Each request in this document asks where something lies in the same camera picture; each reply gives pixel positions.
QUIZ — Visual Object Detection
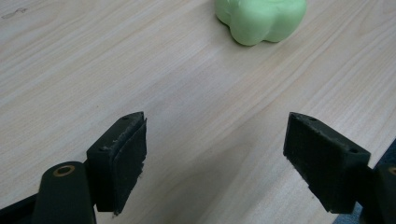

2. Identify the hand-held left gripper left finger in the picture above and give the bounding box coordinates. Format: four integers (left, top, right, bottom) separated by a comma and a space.
86, 111, 148, 217

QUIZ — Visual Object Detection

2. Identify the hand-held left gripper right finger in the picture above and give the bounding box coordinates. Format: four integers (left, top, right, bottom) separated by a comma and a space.
282, 111, 372, 215

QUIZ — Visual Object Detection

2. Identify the light green toy bell pepper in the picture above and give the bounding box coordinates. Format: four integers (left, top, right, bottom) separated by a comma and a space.
214, 0, 308, 47

